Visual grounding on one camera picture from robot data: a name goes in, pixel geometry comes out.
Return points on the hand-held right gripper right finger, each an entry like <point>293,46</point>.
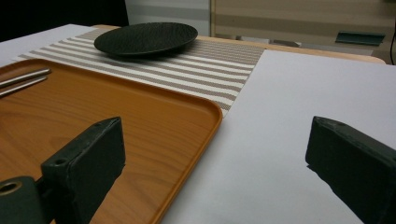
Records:
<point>358,174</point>

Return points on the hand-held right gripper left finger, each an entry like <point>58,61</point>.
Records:
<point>87,161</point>

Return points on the orange wooden tray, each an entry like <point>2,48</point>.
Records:
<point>124,124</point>

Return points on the silver table knife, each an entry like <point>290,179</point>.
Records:
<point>25,77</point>

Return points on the black textured plate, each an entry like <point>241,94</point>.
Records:
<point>146,39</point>

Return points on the striped placemat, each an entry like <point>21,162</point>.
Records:
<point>202,71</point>

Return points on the white cabinet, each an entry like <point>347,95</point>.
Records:
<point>168,15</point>

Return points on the light wooden desk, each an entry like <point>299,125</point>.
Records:
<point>295,18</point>

